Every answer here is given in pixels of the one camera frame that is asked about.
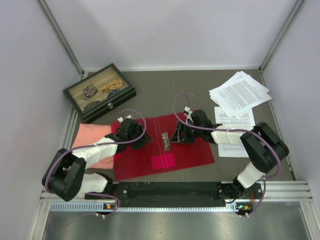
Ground stack of printed papers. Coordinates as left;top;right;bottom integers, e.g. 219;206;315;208
209;71;272;119

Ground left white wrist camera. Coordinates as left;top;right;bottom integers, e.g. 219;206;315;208
117;114;134;123

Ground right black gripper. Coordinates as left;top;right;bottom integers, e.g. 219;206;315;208
171;120;203;143

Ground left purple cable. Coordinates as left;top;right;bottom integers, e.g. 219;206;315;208
41;109;147;218

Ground pink folded cloth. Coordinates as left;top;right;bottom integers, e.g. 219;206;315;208
72;123;114;170

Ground single printed paper sheet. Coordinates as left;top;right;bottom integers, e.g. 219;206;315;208
213;107;255;158

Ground black glass-lid display box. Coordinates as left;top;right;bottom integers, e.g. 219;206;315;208
63;63;137;123

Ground dark patterned fabric item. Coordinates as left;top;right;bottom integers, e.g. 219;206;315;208
82;85;99;100

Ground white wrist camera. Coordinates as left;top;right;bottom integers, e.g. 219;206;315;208
183;106;193;115
117;114;134;123

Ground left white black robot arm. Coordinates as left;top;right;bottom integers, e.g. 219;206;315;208
42;118;151;202

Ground metal folder clip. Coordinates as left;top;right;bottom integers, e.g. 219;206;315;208
161;132;171;151

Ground aluminium frame rail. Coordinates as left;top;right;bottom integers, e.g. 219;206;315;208
40;180;312;216

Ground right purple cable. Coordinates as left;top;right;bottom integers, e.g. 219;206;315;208
173;92;285;218

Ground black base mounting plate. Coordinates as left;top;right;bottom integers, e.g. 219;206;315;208
84;181;266;207

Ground purple cable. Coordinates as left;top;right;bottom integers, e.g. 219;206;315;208
41;109;147;218
173;92;285;218

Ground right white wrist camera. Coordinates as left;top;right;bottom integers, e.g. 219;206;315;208
183;106;193;115

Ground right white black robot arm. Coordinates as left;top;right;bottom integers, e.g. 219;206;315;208
170;106;290;198

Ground grey slotted cable duct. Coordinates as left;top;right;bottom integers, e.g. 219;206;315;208
50;202;239;213

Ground red plastic folder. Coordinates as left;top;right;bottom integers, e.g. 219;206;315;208
113;114;215;181

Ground yellow rubber bands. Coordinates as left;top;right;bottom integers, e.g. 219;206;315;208
99;78;123;92

